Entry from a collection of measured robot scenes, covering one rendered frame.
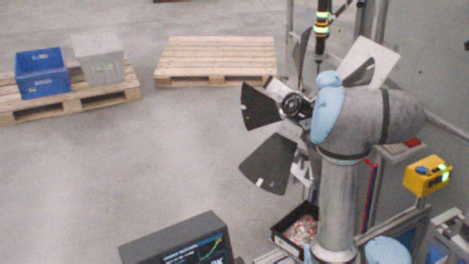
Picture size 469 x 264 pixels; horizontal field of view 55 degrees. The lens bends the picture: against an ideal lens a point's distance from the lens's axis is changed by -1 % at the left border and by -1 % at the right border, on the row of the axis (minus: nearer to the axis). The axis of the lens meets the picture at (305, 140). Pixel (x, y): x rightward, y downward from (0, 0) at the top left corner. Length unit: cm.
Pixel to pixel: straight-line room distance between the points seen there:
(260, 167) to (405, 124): 101
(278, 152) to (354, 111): 96
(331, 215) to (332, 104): 27
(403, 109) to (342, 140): 13
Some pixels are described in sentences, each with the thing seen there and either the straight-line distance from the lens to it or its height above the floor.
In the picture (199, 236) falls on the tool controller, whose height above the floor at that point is 125.
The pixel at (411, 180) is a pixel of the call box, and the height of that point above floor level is 103.
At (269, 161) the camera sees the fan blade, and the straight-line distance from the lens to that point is 179.
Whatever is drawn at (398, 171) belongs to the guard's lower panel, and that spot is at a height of 56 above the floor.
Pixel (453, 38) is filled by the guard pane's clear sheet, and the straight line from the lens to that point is 210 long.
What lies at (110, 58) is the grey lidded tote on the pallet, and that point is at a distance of 437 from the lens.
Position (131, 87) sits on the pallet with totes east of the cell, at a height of 14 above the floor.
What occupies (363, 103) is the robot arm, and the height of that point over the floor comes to 167.
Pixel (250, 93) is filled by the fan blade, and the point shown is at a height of 115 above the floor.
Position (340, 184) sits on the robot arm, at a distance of 95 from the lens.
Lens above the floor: 209
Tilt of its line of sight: 34 degrees down
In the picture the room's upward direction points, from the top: 3 degrees clockwise
